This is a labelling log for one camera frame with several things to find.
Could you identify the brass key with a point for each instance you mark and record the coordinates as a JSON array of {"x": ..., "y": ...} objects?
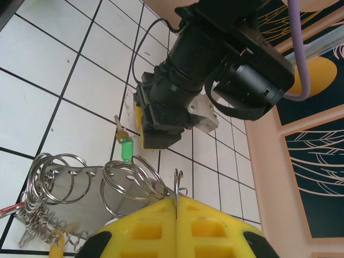
[{"x": 121, "y": 134}]

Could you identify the dark panel small orange oval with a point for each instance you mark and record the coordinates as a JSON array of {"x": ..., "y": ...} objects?
[{"x": 322, "y": 107}]

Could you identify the yellow key tag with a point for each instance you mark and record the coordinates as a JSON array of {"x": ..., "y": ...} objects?
[{"x": 57, "y": 248}]

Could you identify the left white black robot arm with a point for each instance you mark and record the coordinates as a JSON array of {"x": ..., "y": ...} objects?
[{"x": 6, "y": 10}]

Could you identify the green key tag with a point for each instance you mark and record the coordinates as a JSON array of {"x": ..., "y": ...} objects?
[{"x": 126, "y": 150}]

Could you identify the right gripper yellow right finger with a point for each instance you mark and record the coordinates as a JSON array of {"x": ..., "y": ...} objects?
[{"x": 209, "y": 228}]

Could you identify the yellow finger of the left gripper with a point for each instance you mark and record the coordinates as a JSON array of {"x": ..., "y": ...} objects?
[
  {"x": 145, "y": 141},
  {"x": 138, "y": 118}
]

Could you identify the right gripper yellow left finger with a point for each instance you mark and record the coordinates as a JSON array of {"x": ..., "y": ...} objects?
[{"x": 150, "y": 228}]

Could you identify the silver split keyring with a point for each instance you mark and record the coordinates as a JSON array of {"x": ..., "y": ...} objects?
[
  {"x": 72, "y": 200},
  {"x": 176, "y": 188},
  {"x": 150, "y": 168},
  {"x": 103, "y": 177}
]

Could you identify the red key tag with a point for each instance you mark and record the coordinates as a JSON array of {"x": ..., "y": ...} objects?
[{"x": 10, "y": 210}]

